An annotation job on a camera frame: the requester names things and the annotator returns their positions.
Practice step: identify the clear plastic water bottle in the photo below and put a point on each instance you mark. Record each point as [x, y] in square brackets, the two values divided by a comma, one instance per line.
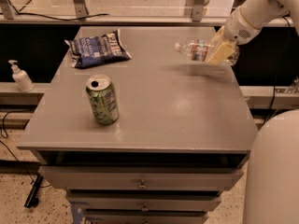
[197, 49]

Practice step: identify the grey metal railing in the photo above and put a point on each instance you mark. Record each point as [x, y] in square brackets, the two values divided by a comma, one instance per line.
[118, 12]

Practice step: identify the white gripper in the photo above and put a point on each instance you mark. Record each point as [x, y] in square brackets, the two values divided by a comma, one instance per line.
[239, 28]

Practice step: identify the grey drawer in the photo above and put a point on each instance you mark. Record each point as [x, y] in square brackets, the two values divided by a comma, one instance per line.
[125, 178]
[144, 201]
[150, 217]

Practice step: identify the middle grey drawer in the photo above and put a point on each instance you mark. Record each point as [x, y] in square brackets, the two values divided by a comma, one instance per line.
[144, 201]

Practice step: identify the top grey drawer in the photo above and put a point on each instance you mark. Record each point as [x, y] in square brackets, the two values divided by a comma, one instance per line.
[125, 178]

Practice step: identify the black floor bracket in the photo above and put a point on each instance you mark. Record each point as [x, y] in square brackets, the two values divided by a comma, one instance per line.
[32, 199]

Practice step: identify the blue chip bag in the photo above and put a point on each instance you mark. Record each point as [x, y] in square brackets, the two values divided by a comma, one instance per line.
[93, 51]

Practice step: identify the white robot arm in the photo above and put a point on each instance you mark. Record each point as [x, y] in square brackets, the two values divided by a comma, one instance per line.
[258, 13]

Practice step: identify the green soda can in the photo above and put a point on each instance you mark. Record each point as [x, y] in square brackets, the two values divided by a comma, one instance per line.
[102, 98]

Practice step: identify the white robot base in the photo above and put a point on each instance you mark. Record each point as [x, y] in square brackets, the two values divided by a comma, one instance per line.
[272, 187]

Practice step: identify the white pump lotion bottle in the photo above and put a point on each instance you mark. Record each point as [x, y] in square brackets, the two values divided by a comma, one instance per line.
[21, 77]

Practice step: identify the bottom grey drawer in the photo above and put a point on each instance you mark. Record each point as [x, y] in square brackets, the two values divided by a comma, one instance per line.
[150, 217]

